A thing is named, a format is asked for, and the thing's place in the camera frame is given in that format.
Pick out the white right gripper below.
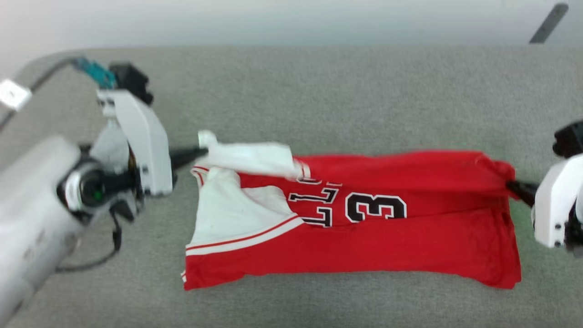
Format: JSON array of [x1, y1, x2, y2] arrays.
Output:
[[505, 154, 583, 250]]

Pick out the dark grey wall strip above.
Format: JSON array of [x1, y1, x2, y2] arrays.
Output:
[[529, 2, 569, 45]]

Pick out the red and white jersey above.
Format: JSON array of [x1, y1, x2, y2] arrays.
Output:
[[181, 130, 522, 292]]

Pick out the white cable label tag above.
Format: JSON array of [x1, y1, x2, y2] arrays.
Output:
[[0, 78, 33, 112]]

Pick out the teal left camera plug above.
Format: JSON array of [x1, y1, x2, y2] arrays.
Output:
[[74, 56, 118, 90]]

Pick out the grey fabric sofa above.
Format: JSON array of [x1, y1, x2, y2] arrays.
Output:
[[0, 45, 583, 328]]

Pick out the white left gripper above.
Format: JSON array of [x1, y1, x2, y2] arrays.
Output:
[[96, 88, 210, 198]]

